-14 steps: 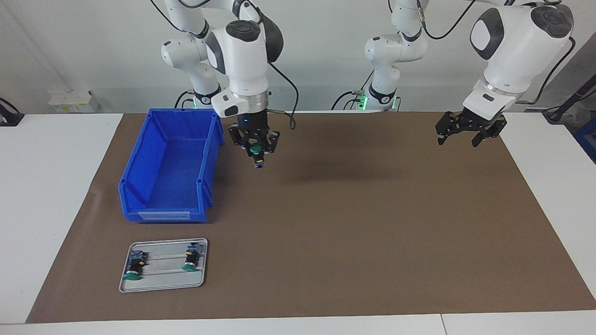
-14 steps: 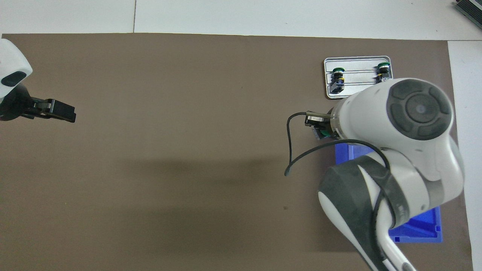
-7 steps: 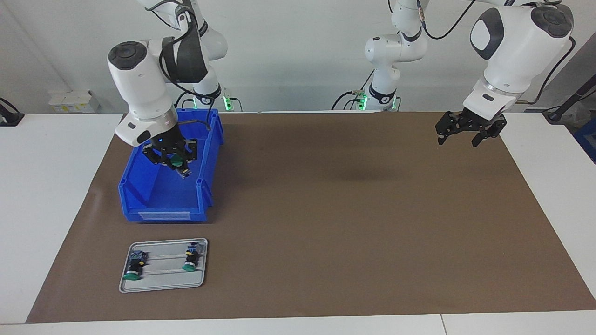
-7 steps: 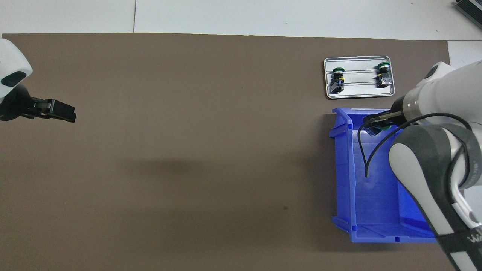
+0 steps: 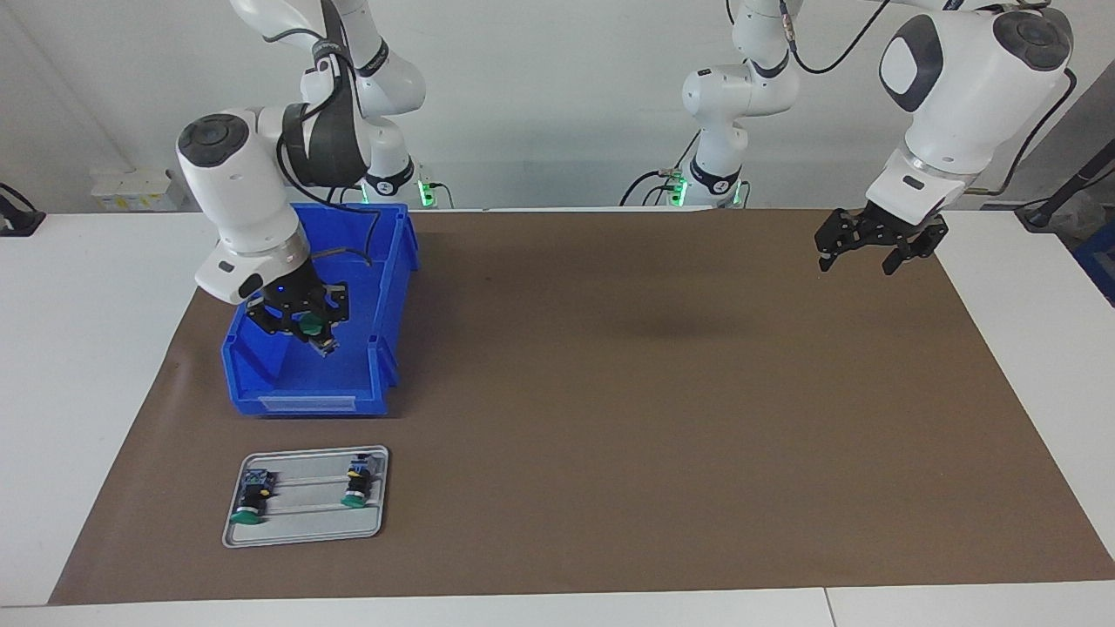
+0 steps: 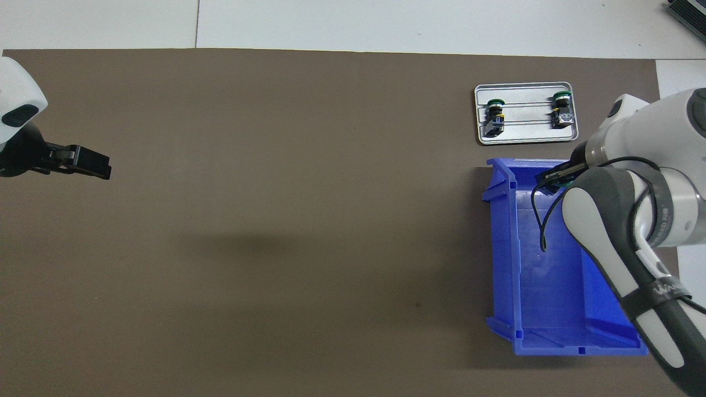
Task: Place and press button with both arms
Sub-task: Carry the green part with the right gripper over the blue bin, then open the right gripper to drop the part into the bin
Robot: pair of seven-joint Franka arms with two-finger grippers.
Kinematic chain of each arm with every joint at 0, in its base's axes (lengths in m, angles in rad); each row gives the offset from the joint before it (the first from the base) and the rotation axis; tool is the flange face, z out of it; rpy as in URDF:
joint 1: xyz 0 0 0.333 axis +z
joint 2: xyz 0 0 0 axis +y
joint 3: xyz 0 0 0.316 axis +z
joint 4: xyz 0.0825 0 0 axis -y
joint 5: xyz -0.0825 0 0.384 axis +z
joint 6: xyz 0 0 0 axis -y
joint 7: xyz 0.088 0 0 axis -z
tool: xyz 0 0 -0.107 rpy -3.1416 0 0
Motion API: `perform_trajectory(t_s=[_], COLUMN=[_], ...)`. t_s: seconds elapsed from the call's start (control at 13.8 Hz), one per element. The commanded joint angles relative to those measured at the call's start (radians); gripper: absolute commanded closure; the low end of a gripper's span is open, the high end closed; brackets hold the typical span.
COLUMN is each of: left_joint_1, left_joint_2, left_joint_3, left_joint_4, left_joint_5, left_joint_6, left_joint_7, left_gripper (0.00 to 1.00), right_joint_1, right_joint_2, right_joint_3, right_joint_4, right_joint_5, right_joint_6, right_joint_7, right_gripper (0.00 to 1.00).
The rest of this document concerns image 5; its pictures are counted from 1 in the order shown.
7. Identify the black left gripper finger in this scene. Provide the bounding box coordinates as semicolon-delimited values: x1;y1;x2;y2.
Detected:
814;209;872;273
882;216;950;276

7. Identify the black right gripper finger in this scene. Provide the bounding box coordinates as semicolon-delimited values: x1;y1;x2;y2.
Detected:
319;280;351;332
246;298;299;339

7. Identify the green push button switch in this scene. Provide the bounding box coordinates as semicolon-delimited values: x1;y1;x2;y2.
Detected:
230;468;278;526
340;453;377;509
299;313;341;358

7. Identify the blue plastic storage bin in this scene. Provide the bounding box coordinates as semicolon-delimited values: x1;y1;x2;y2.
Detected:
220;202;421;419

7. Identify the black stand pole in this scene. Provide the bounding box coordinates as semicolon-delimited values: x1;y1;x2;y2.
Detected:
1015;135;1115;232

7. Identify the blue crate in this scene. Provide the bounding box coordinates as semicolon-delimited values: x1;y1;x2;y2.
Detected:
1073;222;1115;306

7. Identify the grey metal tray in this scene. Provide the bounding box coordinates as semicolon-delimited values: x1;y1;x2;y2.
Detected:
221;445;390;549

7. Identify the black table clamp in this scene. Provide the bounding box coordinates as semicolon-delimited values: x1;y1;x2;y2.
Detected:
0;183;46;238

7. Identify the brown table mat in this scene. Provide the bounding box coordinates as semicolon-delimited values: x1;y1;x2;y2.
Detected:
48;207;1115;606

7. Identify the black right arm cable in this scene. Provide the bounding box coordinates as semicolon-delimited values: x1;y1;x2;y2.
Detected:
261;0;384;266

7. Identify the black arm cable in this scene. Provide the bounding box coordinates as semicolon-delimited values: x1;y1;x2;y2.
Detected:
261;0;384;266
780;0;1077;194

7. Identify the thin black base cable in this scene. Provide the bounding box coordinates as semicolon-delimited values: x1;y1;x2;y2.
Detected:
416;161;456;210

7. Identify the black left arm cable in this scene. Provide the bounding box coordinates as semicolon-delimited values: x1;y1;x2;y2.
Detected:
780;0;1077;194

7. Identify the white wall socket box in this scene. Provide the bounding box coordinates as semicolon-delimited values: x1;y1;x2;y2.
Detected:
90;167;186;212

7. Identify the black base cable bundle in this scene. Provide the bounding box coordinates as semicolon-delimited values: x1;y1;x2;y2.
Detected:
620;131;702;207

